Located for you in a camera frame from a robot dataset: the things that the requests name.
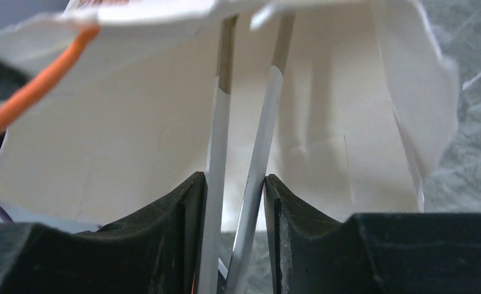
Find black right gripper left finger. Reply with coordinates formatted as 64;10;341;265
0;171;207;293

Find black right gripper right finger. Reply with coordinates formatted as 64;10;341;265
264;175;481;293

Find beige paper bag orange handles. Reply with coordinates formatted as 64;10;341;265
0;1;461;231

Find metal kitchen tongs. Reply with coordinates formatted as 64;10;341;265
193;13;295;293

